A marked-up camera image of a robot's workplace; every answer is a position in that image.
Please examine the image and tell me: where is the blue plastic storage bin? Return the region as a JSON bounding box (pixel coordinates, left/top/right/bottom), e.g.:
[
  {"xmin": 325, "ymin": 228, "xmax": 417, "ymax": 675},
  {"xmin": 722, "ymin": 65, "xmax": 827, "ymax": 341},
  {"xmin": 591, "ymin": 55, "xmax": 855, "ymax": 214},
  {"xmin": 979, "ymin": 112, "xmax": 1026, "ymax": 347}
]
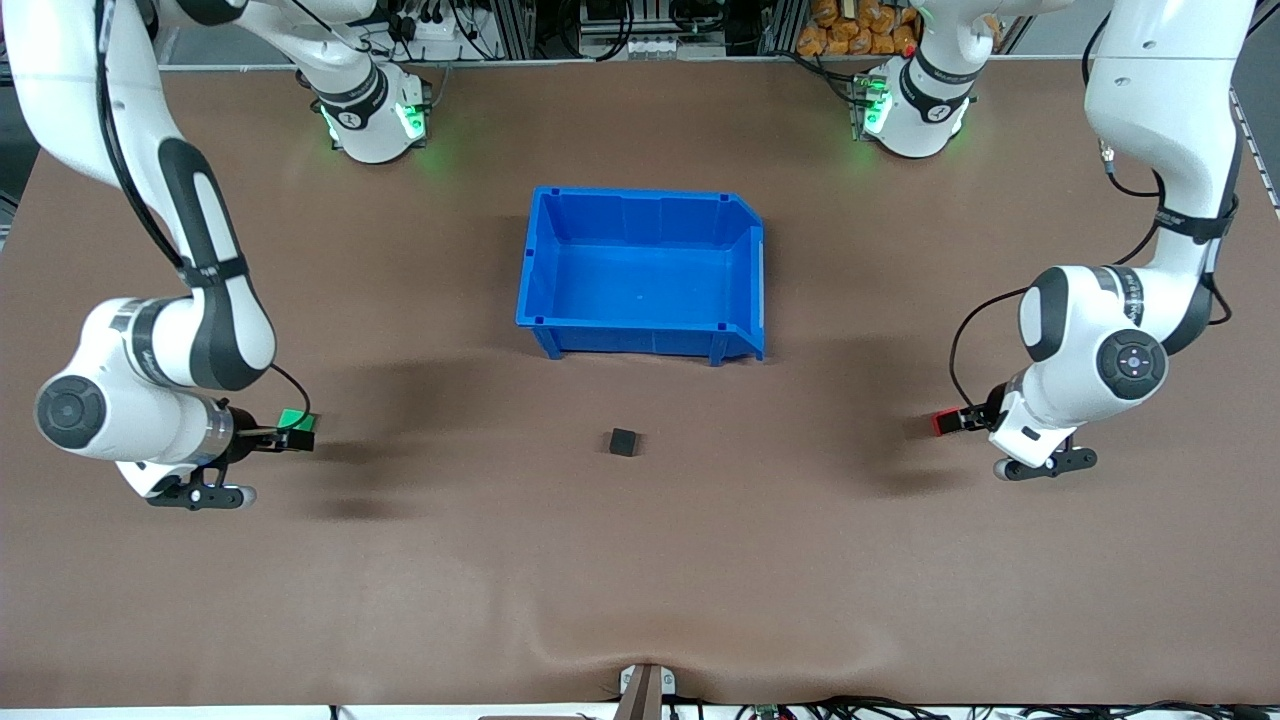
[{"xmin": 516, "ymin": 186, "xmax": 766, "ymax": 367}]

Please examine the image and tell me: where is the brown table mat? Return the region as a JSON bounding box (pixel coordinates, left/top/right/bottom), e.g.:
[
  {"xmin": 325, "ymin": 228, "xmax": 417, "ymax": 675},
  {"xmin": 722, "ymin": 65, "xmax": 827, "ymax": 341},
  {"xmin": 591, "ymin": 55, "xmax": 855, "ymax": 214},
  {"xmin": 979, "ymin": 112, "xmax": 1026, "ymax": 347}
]
[{"xmin": 0, "ymin": 60, "xmax": 1280, "ymax": 707}]

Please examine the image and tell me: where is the orange snack bag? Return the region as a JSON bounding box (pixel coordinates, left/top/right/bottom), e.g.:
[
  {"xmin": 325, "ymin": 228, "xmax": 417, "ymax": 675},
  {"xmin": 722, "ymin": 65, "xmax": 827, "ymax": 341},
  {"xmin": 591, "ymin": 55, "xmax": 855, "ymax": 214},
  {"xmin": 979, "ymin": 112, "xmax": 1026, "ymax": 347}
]
[{"xmin": 797, "ymin": 0, "xmax": 921, "ymax": 57}]

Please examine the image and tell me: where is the metal table edge clamp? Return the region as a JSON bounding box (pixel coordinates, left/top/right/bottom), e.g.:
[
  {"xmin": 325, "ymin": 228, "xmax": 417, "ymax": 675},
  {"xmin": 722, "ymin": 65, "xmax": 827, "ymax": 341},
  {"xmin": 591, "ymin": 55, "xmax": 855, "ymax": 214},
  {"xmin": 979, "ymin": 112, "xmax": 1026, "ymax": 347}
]
[{"xmin": 618, "ymin": 663, "xmax": 677, "ymax": 720}]

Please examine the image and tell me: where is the white power strip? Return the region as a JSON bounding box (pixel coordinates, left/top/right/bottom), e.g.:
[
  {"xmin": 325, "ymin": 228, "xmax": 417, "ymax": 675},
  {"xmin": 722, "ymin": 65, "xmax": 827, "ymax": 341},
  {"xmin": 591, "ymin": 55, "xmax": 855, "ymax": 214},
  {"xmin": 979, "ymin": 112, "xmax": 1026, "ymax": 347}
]
[{"xmin": 398, "ymin": 12, "xmax": 473, "ymax": 45}]

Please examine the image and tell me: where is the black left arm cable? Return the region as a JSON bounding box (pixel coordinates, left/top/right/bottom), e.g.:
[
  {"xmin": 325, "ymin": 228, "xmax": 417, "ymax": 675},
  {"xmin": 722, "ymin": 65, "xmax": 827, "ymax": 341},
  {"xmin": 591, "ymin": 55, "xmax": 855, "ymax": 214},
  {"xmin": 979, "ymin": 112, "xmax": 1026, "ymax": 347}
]
[{"xmin": 948, "ymin": 15, "xmax": 1246, "ymax": 409}]

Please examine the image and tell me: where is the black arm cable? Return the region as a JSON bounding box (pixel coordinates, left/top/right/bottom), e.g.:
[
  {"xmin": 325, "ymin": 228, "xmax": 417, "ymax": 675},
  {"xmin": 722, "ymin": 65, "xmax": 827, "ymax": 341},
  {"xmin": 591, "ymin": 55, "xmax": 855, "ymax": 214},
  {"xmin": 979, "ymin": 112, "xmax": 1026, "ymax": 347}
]
[
  {"xmin": 948, "ymin": 15, "xmax": 1246, "ymax": 409},
  {"xmin": 93, "ymin": 0, "xmax": 313, "ymax": 426}
]

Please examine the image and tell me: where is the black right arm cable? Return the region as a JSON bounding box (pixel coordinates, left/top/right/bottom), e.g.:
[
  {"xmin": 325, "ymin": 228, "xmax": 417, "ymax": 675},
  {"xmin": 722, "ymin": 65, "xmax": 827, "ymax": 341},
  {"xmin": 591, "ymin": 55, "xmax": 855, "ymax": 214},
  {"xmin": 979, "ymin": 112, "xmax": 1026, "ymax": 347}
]
[{"xmin": 93, "ymin": 0, "xmax": 313, "ymax": 426}]

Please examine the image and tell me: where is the aluminium frame post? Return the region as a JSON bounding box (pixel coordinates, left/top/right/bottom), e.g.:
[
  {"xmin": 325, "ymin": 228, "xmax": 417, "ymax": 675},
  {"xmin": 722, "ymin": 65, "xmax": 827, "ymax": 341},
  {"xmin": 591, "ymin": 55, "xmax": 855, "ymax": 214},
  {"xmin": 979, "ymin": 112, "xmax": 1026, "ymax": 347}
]
[
  {"xmin": 495, "ymin": 0, "xmax": 537, "ymax": 61},
  {"xmin": 760, "ymin": 0, "xmax": 803, "ymax": 57}
]

